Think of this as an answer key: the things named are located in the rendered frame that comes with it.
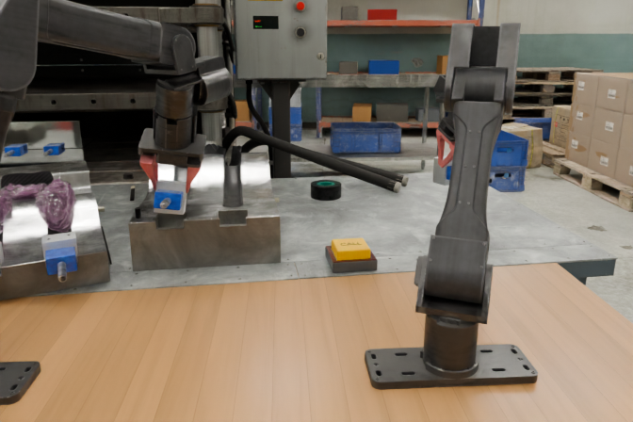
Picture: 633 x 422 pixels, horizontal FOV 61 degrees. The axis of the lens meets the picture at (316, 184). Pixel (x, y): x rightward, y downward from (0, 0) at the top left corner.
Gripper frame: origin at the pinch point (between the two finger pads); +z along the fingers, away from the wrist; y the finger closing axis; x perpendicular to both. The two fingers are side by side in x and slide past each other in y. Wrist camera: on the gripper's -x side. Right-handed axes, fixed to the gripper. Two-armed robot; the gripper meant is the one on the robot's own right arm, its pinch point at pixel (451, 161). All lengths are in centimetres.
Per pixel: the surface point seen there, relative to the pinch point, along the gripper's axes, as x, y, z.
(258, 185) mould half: -18.6, 32.4, 17.1
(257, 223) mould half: -0.4, 42.0, 8.6
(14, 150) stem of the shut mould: -86, 76, 54
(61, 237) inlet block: -8, 73, 12
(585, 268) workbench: 29.9, -11.2, 3.4
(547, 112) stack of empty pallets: -263, -488, 207
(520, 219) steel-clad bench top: 10.0, -19.5, 11.8
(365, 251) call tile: 11.9, 26.8, 6.9
